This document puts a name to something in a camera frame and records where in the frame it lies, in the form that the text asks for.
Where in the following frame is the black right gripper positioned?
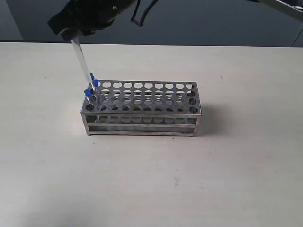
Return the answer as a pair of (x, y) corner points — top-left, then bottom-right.
(47, 0), (134, 41)

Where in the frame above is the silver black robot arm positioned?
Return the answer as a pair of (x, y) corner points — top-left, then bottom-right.
(47, 0), (303, 41)

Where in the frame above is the stainless steel test tube rack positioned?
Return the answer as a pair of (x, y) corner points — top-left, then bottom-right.
(80, 80), (202, 137)

